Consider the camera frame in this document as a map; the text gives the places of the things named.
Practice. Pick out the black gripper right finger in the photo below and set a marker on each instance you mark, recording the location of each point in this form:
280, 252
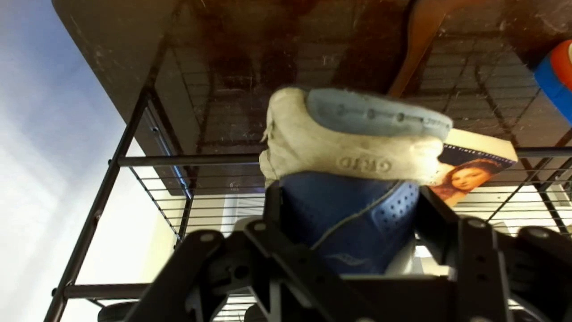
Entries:
507, 268

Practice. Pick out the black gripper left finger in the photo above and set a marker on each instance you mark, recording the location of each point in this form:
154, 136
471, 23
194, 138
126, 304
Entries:
238, 268

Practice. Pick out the blue grey sneaker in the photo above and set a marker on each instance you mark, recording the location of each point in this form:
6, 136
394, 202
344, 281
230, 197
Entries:
358, 179

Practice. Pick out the black metal shoe rack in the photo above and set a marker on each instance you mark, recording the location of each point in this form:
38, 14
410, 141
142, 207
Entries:
149, 161

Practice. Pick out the paperback book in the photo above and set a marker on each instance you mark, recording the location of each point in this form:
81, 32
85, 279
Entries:
471, 170

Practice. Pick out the blue spray cleaner bottle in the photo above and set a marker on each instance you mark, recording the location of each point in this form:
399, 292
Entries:
557, 77

